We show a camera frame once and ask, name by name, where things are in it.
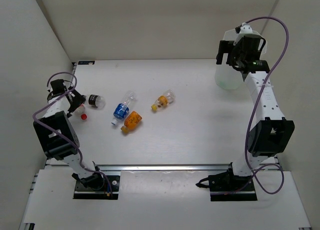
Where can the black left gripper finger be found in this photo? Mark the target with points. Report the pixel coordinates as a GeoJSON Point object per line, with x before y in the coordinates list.
{"type": "Point", "coordinates": [72, 105]}
{"type": "Point", "coordinates": [77, 98]}

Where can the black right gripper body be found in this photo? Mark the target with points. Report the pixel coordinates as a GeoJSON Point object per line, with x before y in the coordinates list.
{"type": "Point", "coordinates": [240, 55]}

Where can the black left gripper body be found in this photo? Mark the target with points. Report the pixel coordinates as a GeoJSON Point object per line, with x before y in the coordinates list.
{"type": "Point", "coordinates": [71, 89]}

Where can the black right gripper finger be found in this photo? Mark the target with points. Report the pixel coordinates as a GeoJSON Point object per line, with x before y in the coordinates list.
{"type": "Point", "coordinates": [230, 56]}
{"type": "Point", "coordinates": [224, 48]}

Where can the clear red-label cola bottle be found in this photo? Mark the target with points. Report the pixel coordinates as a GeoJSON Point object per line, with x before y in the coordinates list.
{"type": "Point", "coordinates": [80, 112]}

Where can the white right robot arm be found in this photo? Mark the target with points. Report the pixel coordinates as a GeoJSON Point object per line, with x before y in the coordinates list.
{"type": "Point", "coordinates": [272, 130]}

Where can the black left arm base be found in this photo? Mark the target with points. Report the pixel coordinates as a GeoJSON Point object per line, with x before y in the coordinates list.
{"type": "Point", "coordinates": [96, 187]}

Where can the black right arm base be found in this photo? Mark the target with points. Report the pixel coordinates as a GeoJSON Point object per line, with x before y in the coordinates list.
{"type": "Point", "coordinates": [226, 186]}

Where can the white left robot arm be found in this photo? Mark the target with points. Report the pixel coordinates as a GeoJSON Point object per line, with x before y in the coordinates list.
{"type": "Point", "coordinates": [57, 137]}

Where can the white translucent bin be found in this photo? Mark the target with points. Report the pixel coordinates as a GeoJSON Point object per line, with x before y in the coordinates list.
{"type": "Point", "coordinates": [226, 77]}

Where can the black-label clear bottle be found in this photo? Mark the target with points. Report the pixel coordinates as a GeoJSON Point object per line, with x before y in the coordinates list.
{"type": "Point", "coordinates": [94, 101]}

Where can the dark label sticker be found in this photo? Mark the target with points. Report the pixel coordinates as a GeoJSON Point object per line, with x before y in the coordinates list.
{"type": "Point", "coordinates": [86, 62]}

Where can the blue-label clear bottle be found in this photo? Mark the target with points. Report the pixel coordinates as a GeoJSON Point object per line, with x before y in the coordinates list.
{"type": "Point", "coordinates": [124, 107]}

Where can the orange sea-buckthorn juice bottle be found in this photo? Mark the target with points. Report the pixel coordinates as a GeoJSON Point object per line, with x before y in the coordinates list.
{"type": "Point", "coordinates": [131, 122]}

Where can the small yellow-cap clear bottle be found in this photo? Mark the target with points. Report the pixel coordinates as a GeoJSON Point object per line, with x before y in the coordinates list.
{"type": "Point", "coordinates": [163, 100]}

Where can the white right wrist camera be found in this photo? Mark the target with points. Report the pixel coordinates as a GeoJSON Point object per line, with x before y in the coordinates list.
{"type": "Point", "coordinates": [242, 30]}

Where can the aluminium table edge rail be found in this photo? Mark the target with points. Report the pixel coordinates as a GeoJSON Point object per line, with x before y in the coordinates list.
{"type": "Point", "coordinates": [171, 167]}

